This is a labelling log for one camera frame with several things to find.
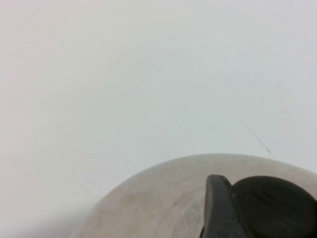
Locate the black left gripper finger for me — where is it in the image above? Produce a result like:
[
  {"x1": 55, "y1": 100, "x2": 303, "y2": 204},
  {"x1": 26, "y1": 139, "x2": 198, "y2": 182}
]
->
[{"x1": 203, "y1": 175, "x2": 246, "y2": 238}]

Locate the black round lid knob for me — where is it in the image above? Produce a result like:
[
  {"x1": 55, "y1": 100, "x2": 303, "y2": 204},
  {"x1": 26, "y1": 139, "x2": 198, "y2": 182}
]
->
[{"x1": 200, "y1": 175, "x2": 317, "y2": 238}]

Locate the white round plate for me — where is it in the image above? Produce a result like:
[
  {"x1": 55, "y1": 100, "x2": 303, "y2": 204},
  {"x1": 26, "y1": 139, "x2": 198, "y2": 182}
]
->
[{"x1": 74, "y1": 153, "x2": 317, "y2": 238}]

